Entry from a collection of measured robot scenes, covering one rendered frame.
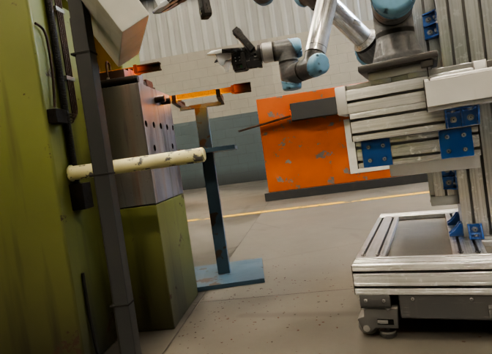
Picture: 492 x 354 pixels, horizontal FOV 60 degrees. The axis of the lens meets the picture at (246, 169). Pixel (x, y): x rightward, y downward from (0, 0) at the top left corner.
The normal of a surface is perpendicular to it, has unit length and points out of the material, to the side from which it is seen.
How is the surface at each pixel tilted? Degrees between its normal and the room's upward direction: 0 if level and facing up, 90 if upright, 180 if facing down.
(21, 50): 90
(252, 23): 90
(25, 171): 90
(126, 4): 90
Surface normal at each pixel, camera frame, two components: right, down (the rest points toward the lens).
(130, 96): -0.12, 0.05
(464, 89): -0.40, 0.09
